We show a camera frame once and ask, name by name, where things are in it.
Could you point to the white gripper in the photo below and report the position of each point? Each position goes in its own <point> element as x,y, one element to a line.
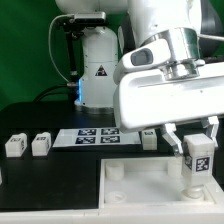
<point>145,99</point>

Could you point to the white square tabletop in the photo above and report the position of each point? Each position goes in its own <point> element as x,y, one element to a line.
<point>139,182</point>

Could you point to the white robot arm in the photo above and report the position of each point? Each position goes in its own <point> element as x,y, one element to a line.
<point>176,21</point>

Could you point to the white sheet with AprilTags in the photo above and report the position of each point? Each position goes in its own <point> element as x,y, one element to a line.
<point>94,136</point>

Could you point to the white L-shaped obstacle fixture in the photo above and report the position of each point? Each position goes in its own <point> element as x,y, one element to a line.
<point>19,206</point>

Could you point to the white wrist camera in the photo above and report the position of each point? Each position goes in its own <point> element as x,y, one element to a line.
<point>148,57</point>

